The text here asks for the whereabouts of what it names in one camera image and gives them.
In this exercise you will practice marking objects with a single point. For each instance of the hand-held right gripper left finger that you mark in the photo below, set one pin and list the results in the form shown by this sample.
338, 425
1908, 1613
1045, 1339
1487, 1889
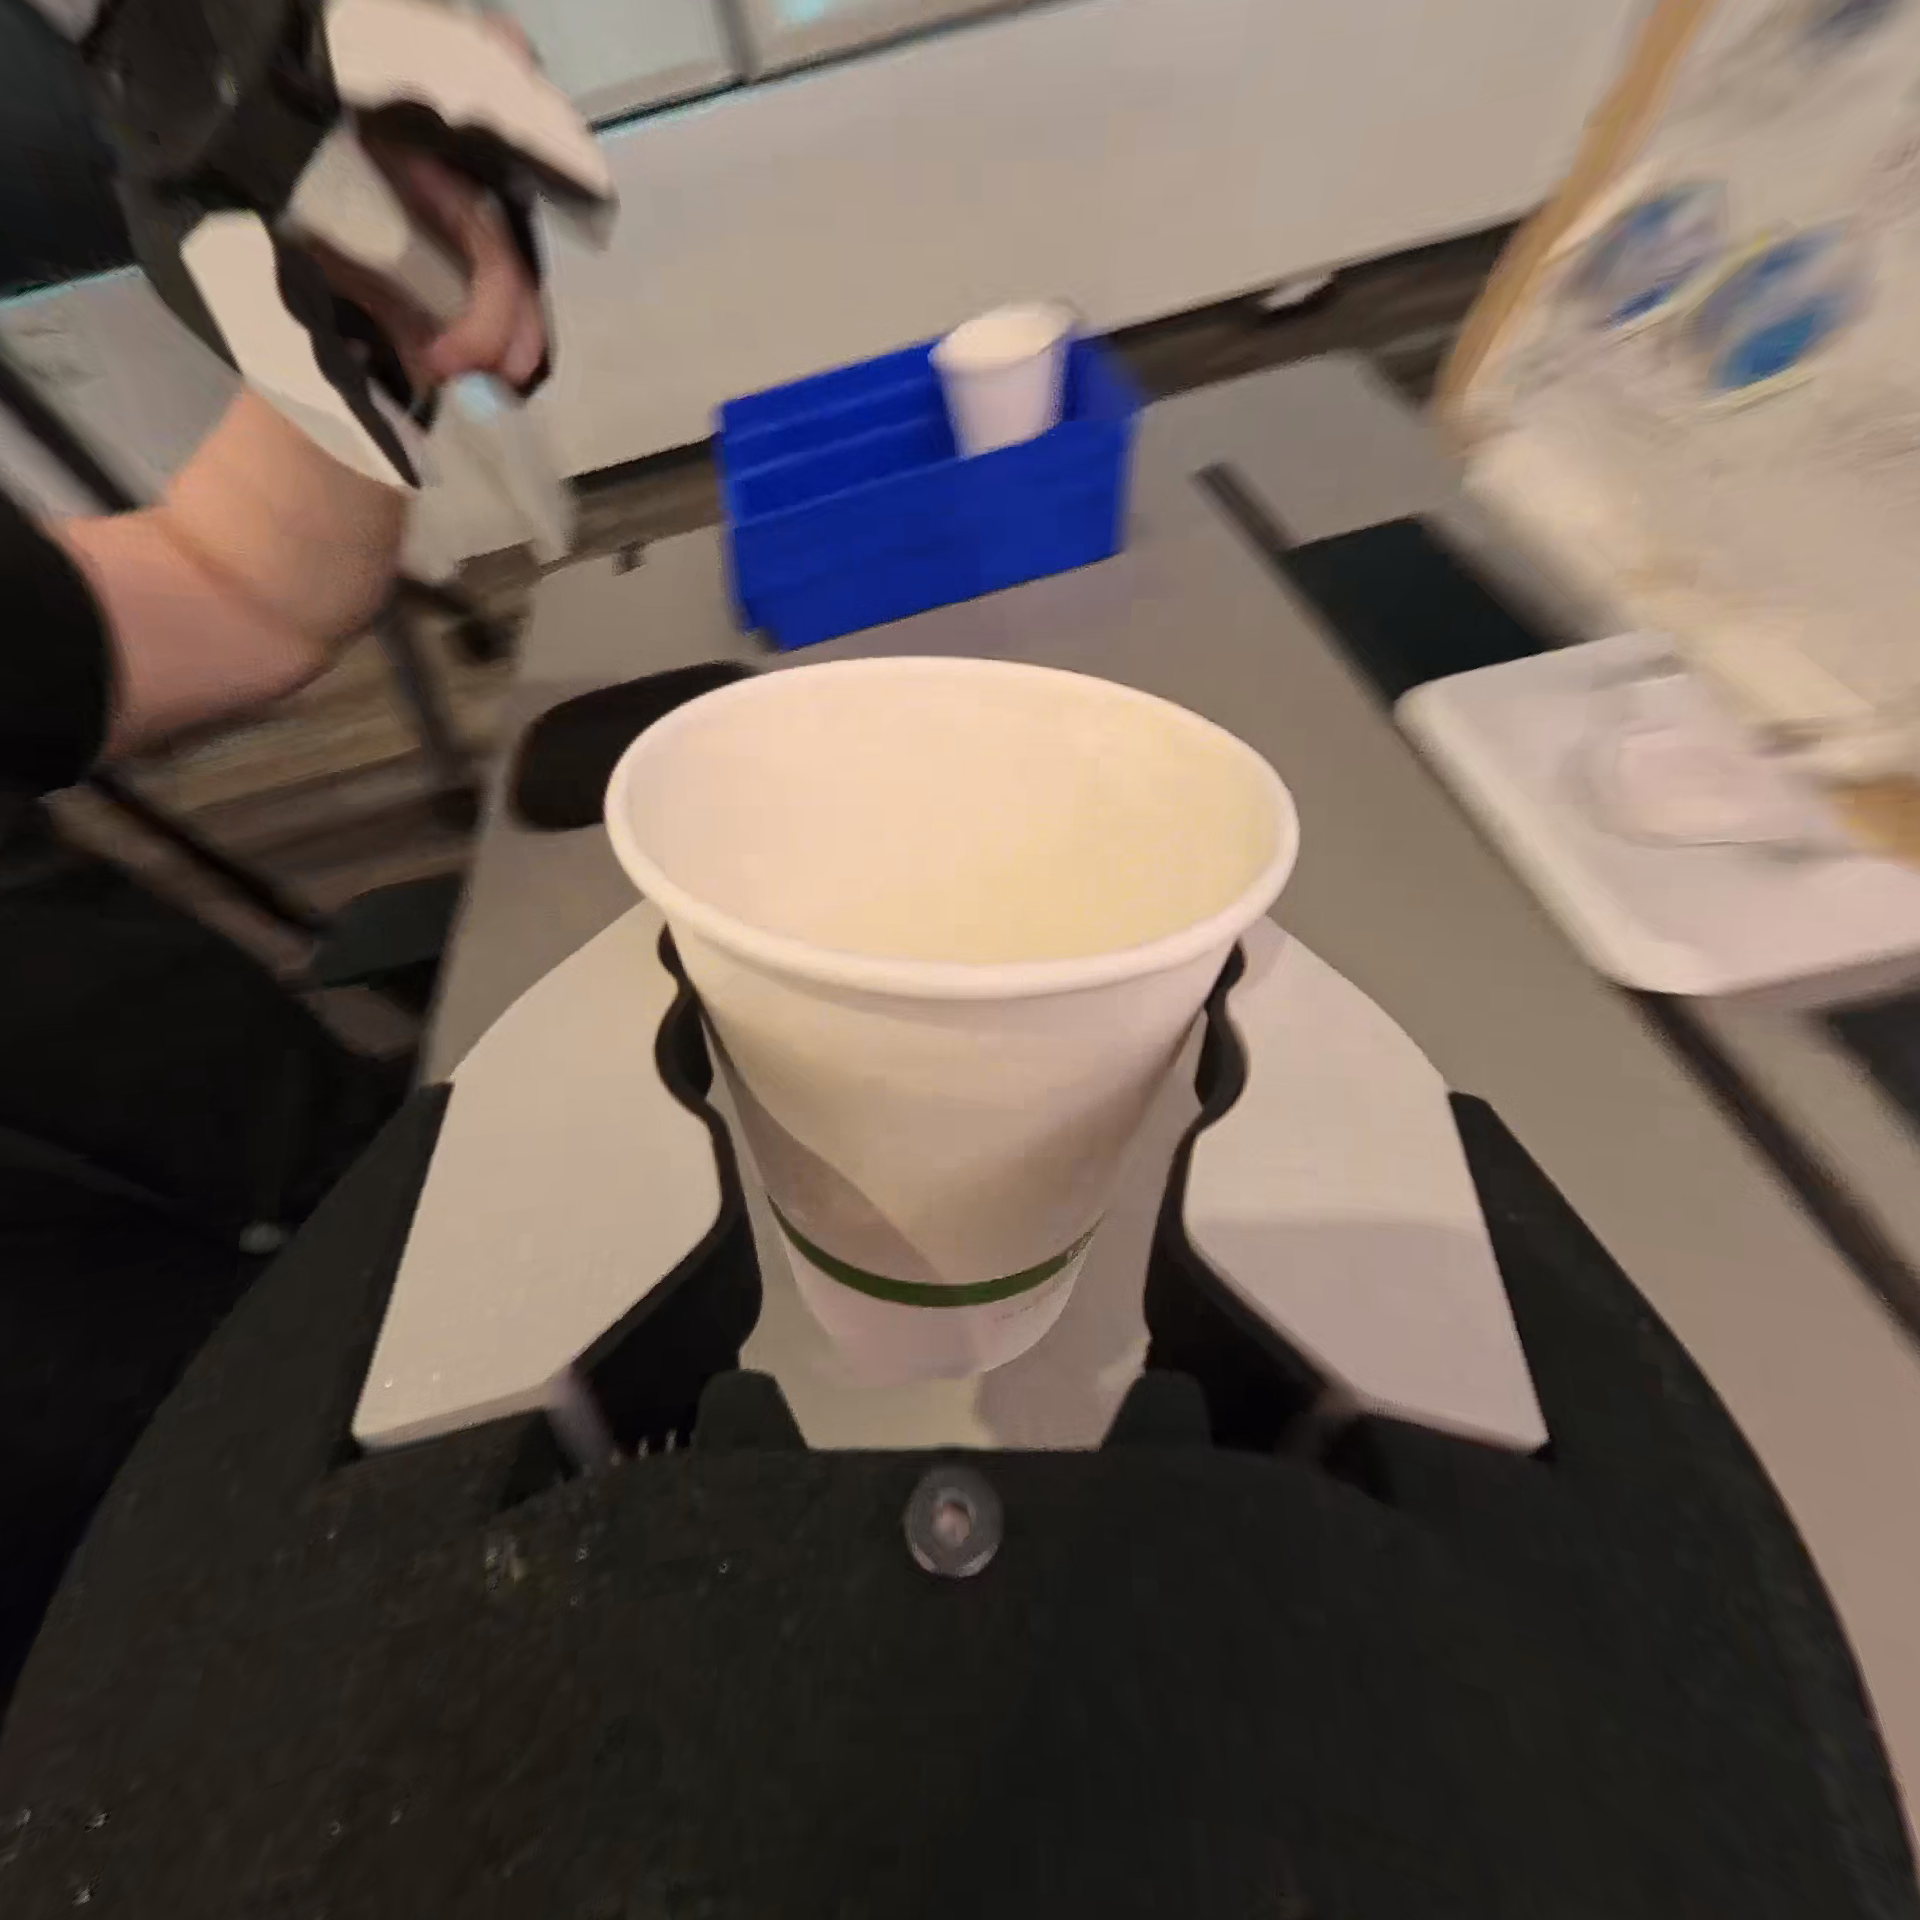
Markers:
542, 1216

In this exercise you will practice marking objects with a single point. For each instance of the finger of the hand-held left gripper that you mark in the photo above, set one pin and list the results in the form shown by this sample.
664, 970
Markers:
465, 89
368, 226

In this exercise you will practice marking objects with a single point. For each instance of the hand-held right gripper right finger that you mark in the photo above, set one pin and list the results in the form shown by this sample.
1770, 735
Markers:
1364, 1230

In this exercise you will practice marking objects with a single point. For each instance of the white paper cup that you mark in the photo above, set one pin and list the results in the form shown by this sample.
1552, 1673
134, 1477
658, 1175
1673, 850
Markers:
1007, 384
960, 839

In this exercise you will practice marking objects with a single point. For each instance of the blue plastic bin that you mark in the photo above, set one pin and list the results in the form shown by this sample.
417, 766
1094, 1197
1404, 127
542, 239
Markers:
871, 526

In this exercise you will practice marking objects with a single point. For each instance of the person's left forearm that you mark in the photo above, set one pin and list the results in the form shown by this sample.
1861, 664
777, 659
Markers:
226, 586

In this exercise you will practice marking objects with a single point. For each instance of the person's left hand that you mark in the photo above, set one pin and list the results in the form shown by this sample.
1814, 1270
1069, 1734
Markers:
503, 300

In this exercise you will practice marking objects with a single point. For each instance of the black office chair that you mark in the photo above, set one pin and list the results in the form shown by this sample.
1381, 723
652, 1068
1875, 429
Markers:
390, 930

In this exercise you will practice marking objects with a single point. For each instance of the glass partition window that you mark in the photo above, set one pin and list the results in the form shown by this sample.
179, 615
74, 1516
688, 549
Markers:
825, 39

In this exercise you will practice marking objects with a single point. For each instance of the white stand base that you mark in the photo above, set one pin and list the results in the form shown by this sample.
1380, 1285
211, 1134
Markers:
1649, 885

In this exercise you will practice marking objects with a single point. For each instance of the person's dark clothing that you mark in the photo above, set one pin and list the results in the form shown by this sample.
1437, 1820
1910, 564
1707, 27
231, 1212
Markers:
90, 1124

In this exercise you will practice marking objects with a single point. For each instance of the black wrist rest pad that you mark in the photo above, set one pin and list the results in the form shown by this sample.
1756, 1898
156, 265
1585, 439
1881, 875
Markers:
600, 750

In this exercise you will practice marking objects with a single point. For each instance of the black flat plate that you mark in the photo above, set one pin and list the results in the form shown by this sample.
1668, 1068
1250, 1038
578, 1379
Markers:
1411, 601

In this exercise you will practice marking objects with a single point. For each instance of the wooden instruction board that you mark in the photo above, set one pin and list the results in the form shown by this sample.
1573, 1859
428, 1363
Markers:
1725, 375

